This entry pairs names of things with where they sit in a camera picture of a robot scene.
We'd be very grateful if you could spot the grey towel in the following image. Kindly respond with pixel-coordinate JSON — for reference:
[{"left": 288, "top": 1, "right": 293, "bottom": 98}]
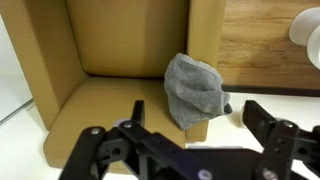
[{"left": 163, "top": 52, "right": 234, "bottom": 132}]

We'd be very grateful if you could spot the tan armchair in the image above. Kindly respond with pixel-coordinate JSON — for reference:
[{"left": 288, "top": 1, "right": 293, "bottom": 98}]
[{"left": 0, "top": 0, "right": 227, "bottom": 175}]

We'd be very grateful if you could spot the white toilet paper roll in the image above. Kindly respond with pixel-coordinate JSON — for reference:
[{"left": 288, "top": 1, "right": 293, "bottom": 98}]
[{"left": 288, "top": 7, "right": 320, "bottom": 47}]

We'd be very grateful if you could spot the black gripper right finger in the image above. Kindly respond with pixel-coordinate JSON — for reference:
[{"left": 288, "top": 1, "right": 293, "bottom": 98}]
[{"left": 241, "top": 99, "right": 320, "bottom": 180}]

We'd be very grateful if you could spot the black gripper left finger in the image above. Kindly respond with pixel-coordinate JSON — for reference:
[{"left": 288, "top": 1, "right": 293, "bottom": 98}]
[{"left": 58, "top": 99, "right": 208, "bottom": 180}]

